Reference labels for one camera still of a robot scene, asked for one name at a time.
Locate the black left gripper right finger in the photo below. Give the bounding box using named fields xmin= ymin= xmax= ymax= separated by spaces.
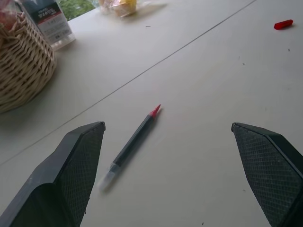
xmin=231 ymin=122 xmax=303 ymax=227

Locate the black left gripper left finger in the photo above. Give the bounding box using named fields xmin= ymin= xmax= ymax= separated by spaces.
xmin=0 ymin=121 xmax=106 ymax=227

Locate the black pen with red tip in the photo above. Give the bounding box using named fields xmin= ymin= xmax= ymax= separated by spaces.
xmin=98 ymin=104 xmax=162 ymax=192

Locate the red pen cap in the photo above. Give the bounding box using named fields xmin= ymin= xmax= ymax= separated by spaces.
xmin=274 ymin=19 xmax=294 ymax=30

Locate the woven wicker basket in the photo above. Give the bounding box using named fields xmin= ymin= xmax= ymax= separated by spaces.
xmin=0 ymin=10 xmax=58 ymax=114

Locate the clear box with black label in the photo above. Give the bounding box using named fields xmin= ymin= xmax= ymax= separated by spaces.
xmin=19 ymin=0 xmax=76 ymax=51

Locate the clear bag with yellow contents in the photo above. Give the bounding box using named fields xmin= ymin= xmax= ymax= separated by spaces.
xmin=98 ymin=0 xmax=168 ymax=17

